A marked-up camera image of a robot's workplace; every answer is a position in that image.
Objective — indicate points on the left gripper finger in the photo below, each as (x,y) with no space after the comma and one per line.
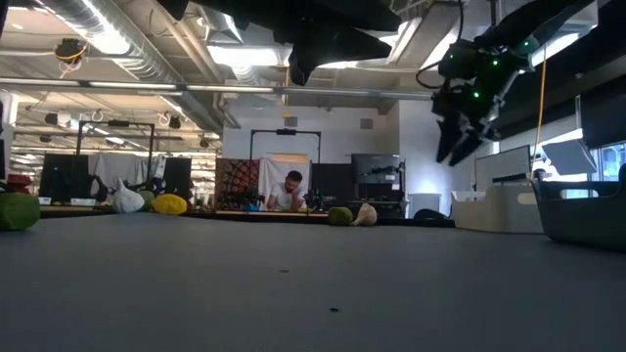
(347,44)
(303,54)

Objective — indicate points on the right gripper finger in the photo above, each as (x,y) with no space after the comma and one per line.
(447,139)
(469,146)

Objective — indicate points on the tan garlic bulb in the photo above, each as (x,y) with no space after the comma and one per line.
(366,215)

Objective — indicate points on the green lime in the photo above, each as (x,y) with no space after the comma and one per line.
(340,215)
(18,211)
(147,198)

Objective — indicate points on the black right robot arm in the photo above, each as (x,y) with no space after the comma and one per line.
(538,22)

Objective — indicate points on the black distant robot arm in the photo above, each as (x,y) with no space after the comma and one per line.
(318,199)

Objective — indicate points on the white display screen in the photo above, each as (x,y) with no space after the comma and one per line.
(504,163)

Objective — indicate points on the ceiling light panel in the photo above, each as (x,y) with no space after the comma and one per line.
(244,55)

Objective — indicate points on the white plastic basket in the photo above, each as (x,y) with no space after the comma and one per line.
(494,215)

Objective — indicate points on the black computer monitor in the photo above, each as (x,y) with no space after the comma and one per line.
(376,168)

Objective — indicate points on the black window blind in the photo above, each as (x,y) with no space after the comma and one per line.
(562,98)

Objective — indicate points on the grey horizontal ceiling pipe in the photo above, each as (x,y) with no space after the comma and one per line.
(220,88)

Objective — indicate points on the grey tilted panel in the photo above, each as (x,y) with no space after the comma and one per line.
(569,156)

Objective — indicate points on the white cloth backdrop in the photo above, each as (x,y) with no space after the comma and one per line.
(271,176)

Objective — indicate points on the green-grey plastic basket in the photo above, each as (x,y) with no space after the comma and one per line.
(582,220)

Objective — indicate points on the person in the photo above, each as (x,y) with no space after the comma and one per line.
(288,193)

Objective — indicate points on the black partition panel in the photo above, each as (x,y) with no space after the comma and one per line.
(177,173)
(63,171)

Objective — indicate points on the yellow lemon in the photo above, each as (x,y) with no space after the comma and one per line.
(168,204)

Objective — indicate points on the white hanging sheet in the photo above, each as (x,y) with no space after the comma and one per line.
(110,168)

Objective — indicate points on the white garlic bulb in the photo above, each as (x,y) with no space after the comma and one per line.
(126,200)

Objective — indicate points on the red storage box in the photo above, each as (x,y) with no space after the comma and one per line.
(19,182)

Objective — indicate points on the black metal rig frame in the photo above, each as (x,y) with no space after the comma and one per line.
(286,131)
(115,124)

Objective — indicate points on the grey wall vent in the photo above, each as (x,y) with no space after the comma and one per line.
(367,123)

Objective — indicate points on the patterned wall tapestry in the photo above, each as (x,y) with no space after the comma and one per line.
(236,181)

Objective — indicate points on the silver spiral air duct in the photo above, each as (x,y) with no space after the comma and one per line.
(147,58)

